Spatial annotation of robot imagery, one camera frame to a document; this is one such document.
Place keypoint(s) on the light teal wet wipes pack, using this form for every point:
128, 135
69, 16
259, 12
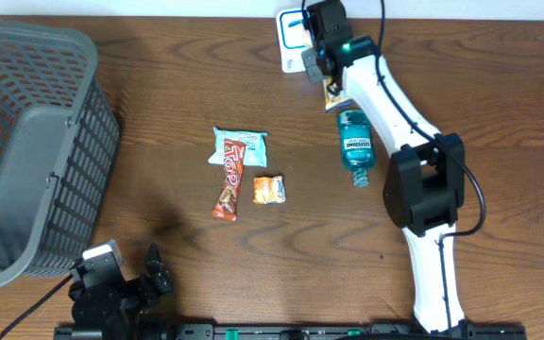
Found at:
254, 141

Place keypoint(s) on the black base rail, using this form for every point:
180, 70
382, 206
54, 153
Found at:
375, 331

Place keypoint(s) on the red-brown chocolate bar wrapper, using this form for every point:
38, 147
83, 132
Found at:
226, 204

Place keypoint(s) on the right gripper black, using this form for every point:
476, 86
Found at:
314, 73

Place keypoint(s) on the grey plastic mesh basket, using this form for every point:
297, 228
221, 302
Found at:
59, 140

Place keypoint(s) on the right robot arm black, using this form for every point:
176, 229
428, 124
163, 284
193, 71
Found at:
424, 186

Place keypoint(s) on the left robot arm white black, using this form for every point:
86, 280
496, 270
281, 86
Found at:
107, 306

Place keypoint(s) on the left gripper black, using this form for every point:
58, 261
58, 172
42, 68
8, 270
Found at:
84, 283

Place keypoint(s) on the white barcode scanner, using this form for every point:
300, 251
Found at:
293, 39

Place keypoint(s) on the yellow snack bag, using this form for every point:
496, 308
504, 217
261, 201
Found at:
335, 100

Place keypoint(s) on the small orange snack pack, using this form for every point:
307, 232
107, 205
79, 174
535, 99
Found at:
269, 190

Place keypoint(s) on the teal Listerine mouthwash bottle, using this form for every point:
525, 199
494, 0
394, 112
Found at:
358, 155

